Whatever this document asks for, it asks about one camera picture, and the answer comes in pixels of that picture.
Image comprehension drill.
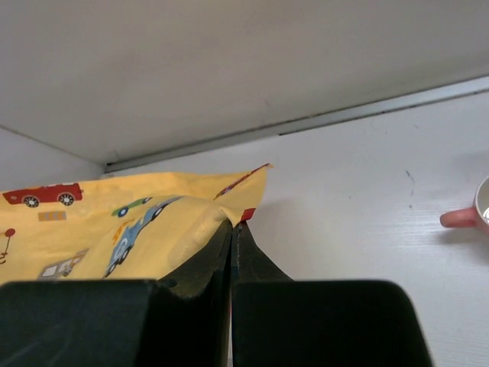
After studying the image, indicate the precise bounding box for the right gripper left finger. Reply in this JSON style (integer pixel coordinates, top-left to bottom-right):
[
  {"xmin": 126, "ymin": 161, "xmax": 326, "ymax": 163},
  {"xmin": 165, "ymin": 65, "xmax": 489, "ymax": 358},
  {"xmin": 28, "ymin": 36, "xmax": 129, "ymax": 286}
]
[{"xmin": 154, "ymin": 220, "xmax": 232, "ymax": 366}]

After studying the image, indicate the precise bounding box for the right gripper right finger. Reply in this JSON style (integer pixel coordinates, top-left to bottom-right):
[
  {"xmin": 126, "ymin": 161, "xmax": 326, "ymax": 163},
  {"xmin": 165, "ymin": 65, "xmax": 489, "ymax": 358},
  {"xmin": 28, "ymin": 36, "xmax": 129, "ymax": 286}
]
[{"xmin": 231, "ymin": 222, "xmax": 292, "ymax": 366}]

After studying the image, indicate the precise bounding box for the yellow vehicle-print cloth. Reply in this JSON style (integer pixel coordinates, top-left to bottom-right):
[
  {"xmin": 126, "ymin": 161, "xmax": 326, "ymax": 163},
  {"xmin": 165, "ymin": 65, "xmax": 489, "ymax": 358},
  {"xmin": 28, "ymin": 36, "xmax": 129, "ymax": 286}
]
[{"xmin": 1, "ymin": 165, "xmax": 268, "ymax": 283}]

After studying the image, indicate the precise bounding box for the pink ceramic mug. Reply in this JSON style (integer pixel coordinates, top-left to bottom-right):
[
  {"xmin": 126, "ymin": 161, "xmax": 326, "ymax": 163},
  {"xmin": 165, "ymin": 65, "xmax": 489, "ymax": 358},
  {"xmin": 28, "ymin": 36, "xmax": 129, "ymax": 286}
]
[{"xmin": 439, "ymin": 177, "xmax": 489, "ymax": 235}]

